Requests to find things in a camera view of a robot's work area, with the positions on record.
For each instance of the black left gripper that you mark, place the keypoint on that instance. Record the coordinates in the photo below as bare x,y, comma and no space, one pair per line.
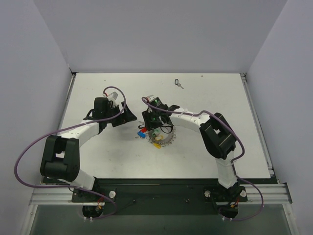
120,116

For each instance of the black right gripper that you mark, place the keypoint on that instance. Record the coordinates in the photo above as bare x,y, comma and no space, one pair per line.
151,125

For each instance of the green key tag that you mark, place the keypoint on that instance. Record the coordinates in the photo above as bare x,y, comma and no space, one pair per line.
155,133

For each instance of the blue key tag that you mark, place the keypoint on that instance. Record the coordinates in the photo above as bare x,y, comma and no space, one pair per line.
142,135

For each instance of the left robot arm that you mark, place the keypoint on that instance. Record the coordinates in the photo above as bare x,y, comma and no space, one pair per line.
61,156

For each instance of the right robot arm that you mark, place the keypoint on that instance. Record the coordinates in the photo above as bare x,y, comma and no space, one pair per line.
218,137

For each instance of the loose key with black tag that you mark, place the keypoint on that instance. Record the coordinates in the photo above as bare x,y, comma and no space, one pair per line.
177,83

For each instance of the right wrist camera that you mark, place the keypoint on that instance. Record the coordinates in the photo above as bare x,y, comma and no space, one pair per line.
150,98

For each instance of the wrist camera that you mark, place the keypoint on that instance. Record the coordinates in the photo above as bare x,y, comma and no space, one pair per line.
112,96
150,98

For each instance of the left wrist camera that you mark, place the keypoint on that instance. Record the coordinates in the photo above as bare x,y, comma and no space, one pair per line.
112,96

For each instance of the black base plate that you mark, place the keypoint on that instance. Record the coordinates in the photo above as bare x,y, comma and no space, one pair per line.
161,197

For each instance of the aluminium frame rail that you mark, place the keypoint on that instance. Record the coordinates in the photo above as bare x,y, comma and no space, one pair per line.
272,194

